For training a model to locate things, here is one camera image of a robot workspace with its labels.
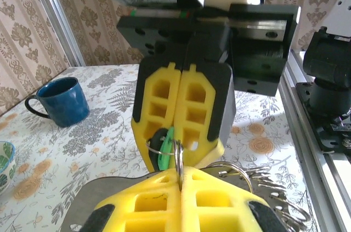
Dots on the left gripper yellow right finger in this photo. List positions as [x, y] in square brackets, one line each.
[219, 204]

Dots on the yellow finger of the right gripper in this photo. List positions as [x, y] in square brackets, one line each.
[159, 97]
[204, 97]

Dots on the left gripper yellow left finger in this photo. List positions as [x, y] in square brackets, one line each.
[148, 204]

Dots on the green black key tag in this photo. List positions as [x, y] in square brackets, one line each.
[167, 147]

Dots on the silver keyring with keys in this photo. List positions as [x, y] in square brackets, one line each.
[179, 158]

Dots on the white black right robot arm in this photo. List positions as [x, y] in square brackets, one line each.
[326, 59]

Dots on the dark blue mug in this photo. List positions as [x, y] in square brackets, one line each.
[64, 106]

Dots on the leaf pattern bowl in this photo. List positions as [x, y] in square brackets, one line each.
[6, 166]

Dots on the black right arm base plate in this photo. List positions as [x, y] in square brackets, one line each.
[323, 133]

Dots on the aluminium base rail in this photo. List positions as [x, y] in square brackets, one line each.
[315, 182]

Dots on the aluminium frame post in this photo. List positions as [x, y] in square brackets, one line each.
[59, 21]

